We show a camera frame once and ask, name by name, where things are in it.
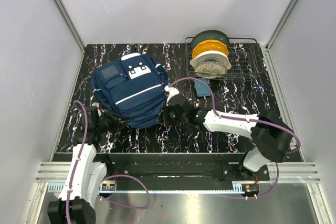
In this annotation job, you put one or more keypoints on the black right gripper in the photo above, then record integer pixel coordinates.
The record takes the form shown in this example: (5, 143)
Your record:
(166, 114)

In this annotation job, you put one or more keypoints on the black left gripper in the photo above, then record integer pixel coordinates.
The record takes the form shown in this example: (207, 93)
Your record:
(117, 124)

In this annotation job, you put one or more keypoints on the navy blue student backpack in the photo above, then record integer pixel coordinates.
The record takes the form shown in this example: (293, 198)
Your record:
(132, 88)

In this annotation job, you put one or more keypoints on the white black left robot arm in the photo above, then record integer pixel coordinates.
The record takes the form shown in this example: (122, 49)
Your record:
(75, 203)

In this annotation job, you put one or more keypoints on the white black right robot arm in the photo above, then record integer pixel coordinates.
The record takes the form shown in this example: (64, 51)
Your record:
(270, 135)

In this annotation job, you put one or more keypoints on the speckled grey plate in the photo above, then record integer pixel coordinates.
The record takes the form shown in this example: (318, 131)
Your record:
(211, 70)

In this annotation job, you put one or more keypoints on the white plate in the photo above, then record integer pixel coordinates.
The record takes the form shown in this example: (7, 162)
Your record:
(211, 56)

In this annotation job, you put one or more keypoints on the yellow plate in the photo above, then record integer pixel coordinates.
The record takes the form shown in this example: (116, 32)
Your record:
(208, 45)

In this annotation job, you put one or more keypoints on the dark green plate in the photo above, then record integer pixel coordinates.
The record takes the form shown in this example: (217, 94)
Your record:
(210, 35)

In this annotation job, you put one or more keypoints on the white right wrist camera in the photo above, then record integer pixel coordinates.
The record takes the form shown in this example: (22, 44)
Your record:
(170, 92)

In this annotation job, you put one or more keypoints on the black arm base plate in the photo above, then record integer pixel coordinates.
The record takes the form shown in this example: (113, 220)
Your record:
(231, 171)

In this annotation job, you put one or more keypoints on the black wire dish rack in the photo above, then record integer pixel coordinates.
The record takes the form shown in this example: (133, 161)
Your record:
(245, 55)

